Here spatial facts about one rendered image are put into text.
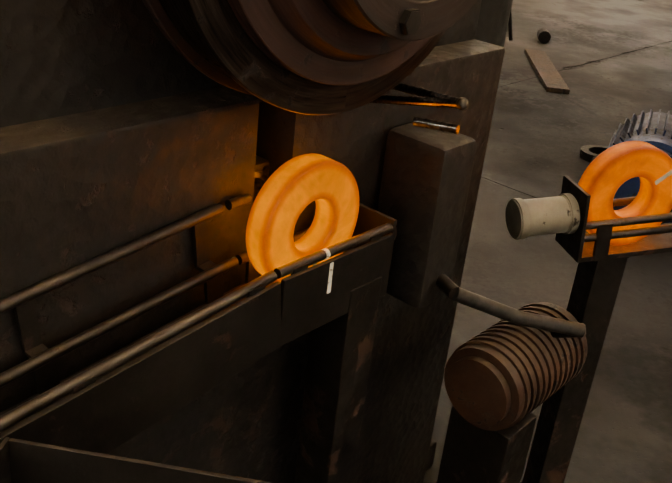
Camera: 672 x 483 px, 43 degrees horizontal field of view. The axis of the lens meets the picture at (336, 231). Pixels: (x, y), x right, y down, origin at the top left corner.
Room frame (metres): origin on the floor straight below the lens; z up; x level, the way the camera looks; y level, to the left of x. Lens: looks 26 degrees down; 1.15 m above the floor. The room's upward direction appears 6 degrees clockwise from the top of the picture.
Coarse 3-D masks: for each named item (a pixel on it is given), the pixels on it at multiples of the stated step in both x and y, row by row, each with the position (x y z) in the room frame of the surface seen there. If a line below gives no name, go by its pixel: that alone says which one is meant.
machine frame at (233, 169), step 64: (0, 0) 0.72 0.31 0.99; (64, 0) 0.77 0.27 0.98; (128, 0) 0.82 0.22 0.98; (0, 64) 0.72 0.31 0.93; (64, 64) 0.77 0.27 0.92; (128, 64) 0.82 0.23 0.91; (448, 64) 1.16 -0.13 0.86; (0, 128) 0.71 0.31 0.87; (64, 128) 0.73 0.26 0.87; (128, 128) 0.76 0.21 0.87; (192, 128) 0.82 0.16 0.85; (256, 128) 0.89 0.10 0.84; (320, 128) 0.97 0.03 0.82; (384, 128) 1.07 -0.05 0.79; (0, 192) 0.66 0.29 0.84; (64, 192) 0.70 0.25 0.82; (128, 192) 0.76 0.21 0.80; (192, 192) 0.82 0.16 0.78; (0, 256) 0.65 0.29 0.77; (64, 256) 0.70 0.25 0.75; (128, 256) 0.76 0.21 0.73; (192, 256) 0.82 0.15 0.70; (0, 320) 0.65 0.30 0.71; (64, 320) 0.70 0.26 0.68; (384, 320) 1.12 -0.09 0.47; (448, 320) 1.26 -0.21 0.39; (256, 384) 0.91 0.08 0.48; (384, 384) 1.14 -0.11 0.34; (128, 448) 0.76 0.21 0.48; (192, 448) 0.83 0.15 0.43; (256, 448) 0.92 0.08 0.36; (384, 448) 1.16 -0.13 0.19
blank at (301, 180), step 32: (288, 160) 0.87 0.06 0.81; (320, 160) 0.87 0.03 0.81; (288, 192) 0.83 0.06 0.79; (320, 192) 0.87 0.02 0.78; (352, 192) 0.91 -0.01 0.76; (256, 224) 0.82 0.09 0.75; (288, 224) 0.83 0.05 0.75; (320, 224) 0.90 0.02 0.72; (352, 224) 0.92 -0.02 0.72; (256, 256) 0.82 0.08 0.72; (288, 256) 0.83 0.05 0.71
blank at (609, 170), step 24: (624, 144) 1.16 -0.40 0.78; (648, 144) 1.16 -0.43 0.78; (600, 168) 1.13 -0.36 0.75; (624, 168) 1.13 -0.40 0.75; (648, 168) 1.15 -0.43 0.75; (600, 192) 1.12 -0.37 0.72; (648, 192) 1.16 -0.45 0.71; (600, 216) 1.12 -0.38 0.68; (624, 216) 1.15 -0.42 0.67; (624, 240) 1.14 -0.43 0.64
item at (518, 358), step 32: (576, 320) 1.09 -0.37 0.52; (480, 352) 0.97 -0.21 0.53; (512, 352) 0.97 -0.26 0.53; (544, 352) 1.00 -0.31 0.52; (576, 352) 1.05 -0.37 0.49; (448, 384) 0.98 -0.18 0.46; (480, 384) 0.95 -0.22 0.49; (512, 384) 0.93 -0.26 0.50; (544, 384) 0.97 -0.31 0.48; (480, 416) 0.94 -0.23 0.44; (512, 416) 0.93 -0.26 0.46; (448, 448) 1.00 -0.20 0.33; (480, 448) 0.97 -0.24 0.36; (512, 448) 0.96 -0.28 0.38; (448, 480) 0.99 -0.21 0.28; (480, 480) 0.96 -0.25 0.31; (512, 480) 0.98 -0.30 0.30
